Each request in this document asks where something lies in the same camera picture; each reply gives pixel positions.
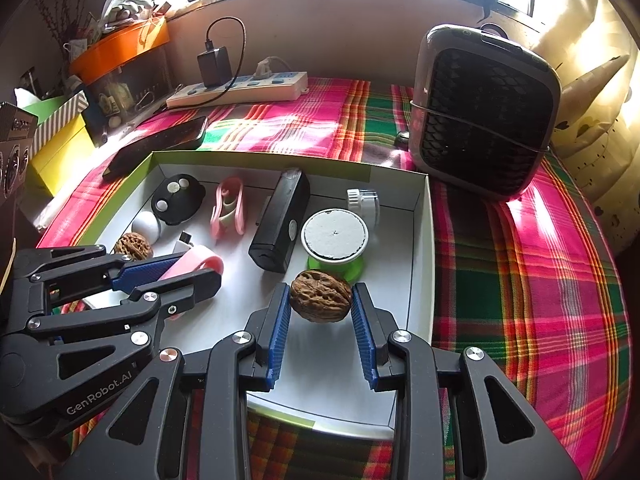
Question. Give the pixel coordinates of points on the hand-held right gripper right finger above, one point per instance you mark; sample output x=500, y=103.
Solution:
x=364, y=340

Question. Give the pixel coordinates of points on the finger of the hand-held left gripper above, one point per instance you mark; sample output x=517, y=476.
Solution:
x=197, y=285
x=145, y=271

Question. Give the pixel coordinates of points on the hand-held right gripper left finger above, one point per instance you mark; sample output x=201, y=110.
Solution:
x=280, y=340

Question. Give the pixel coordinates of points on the pink band holder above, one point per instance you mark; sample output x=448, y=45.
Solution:
x=200, y=262

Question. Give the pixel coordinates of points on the brown walnut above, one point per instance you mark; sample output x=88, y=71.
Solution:
x=320, y=295
x=132, y=246

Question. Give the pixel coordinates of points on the green cardboard box tray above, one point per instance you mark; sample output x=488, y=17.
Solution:
x=325, y=360

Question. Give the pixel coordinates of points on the pink loop clip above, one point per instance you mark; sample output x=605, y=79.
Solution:
x=241, y=210

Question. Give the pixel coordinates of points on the black rectangular device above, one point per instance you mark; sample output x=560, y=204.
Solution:
x=280, y=220

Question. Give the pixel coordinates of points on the green and white spool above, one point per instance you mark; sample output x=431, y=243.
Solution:
x=334, y=235

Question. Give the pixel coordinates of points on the white ribbed cap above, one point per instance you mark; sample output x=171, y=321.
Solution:
x=361, y=202

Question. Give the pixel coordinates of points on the white sheet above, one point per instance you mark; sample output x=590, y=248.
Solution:
x=55, y=210

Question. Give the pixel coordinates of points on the black smartphone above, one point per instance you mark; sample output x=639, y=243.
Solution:
x=165, y=142

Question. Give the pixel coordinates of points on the striped box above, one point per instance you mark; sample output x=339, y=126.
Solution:
x=60, y=122

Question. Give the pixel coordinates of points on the clear case with trinkets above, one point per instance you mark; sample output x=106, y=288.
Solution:
x=125, y=95

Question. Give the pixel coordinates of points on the black printed box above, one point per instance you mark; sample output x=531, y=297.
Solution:
x=15, y=150

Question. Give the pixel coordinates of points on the green box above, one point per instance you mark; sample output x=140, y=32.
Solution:
x=45, y=107

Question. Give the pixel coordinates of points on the white power strip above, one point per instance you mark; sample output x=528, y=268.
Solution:
x=270, y=87

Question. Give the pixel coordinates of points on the black charger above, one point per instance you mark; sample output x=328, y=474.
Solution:
x=214, y=66

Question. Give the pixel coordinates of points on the orange box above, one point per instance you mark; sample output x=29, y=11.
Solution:
x=120, y=47

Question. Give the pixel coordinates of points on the white plug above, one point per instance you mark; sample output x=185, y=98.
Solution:
x=264, y=67

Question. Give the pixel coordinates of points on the grey desktop heater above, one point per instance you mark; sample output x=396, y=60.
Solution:
x=480, y=115

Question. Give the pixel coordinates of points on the plastic bags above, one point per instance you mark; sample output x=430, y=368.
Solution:
x=125, y=0

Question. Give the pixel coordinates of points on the dried branches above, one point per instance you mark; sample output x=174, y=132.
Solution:
x=65, y=10

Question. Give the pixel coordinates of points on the cream heart print curtain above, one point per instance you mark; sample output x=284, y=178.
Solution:
x=590, y=125

